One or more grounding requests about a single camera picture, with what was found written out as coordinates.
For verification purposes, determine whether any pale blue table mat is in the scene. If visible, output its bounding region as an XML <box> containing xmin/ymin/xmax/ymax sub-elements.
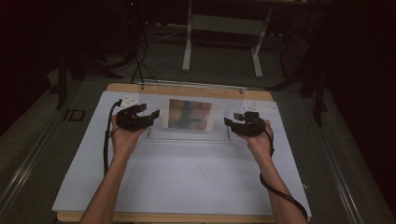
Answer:
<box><xmin>51</xmin><ymin>90</ymin><xmax>313</xmax><ymax>217</ymax></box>

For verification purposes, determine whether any metal floor rail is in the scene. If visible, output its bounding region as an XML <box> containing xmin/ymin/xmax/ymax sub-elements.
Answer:
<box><xmin>0</xmin><ymin>116</ymin><xmax>64</xmax><ymax>216</ymax></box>
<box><xmin>302</xmin><ymin>98</ymin><xmax>365</xmax><ymax>224</ymax></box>

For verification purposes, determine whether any person's left hand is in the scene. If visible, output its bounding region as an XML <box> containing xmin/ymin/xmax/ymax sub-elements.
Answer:
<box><xmin>109</xmin><ymin>115</ymin><xmax>148</xmax><ymax>160</ymax></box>

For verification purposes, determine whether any white power strip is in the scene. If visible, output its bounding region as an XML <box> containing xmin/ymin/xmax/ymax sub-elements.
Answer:
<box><xmin>146</xmin><ymin>21</ymin><xmax>189</xmax><ymax>32</ymax></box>

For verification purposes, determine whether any black metal stand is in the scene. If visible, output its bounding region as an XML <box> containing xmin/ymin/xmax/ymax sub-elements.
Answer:
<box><xmin>55</xmin><ymin>46</ymin><xmax>125</xmax><ymax>110</ymax></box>
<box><xmin>266</xmin><ymin>12</ymin><xmax>331</xmax><ymax>128</ymax></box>

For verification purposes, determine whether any dark equipment tower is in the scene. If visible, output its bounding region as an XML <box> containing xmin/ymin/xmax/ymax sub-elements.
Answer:
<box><xmin>120</xmin><ymin>0</ymin><xmax>148</xmax><ymax>59</ymax></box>

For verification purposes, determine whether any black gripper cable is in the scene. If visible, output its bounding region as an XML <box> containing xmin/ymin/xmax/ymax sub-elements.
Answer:
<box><xmin>259</xmin><ymin>121</ymin><xmax>309</xmax><ymax>222</ymax></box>
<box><xmin>103</xmin><ymin>98</ymin><xmax>123</xmax><ymax>177</ymax></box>

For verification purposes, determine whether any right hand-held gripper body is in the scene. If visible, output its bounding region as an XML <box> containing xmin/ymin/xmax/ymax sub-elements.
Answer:
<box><xmin>237</xmin><ymin>100</ymin><xmax>277</xmax><ymax>137</ymax></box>

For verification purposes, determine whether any white metal desk frame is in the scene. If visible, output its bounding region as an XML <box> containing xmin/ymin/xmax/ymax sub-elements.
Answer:
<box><xmin>181</xmin><ymin>0</ymin><xmax>275</xmax><ymax>79</ymax></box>

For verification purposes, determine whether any clear acrylic photo frame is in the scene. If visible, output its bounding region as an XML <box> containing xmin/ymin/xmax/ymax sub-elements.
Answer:
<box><xmin>137</xmin><ymin>81</ymin><xmax>248</xmax><ymax>144</ymax></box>

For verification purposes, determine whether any black rectangular floor bracket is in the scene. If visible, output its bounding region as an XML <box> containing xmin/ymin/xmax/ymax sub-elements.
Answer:
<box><xmin>63</xmin><ymin>108</ymin><xmax>87</xmax><ymax>122</ymax></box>

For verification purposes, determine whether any photo print card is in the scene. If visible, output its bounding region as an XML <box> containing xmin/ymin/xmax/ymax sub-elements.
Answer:
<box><xmin>161</xmin><ymin>97</ymin><xmax>219</xmax><ymax>133</ymax></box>

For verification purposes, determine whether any person's right hand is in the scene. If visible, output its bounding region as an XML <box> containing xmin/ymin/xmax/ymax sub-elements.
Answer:
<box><xmin>240</xmin><ymin>120</ymin><xmax>276</xmax><ymax>163</ymax></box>

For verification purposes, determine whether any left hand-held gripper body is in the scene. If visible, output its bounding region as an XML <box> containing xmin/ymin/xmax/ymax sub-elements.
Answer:
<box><xmin>115</xmin><ymin>94</ymin><xmax>148</xmax><ymax>132</ymax></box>

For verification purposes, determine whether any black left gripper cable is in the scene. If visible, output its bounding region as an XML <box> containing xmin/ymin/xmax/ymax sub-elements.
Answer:
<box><xmin>103</xmin><ymin>98</ymin><xmax>123</xmax><ymax>177</ymax></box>

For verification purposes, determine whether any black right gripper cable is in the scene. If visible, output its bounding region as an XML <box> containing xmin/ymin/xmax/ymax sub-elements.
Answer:
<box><xmin>259</xmin><ymin>121</ymin><xmax>309</xmax><ymax>222</ymax></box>

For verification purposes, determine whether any bundle of black floor cables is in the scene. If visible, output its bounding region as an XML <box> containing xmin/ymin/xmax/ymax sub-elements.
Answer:
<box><xmin>130</xmin><ymin>29</ymin><xmax>161</xmax><ymax>86</ymax></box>

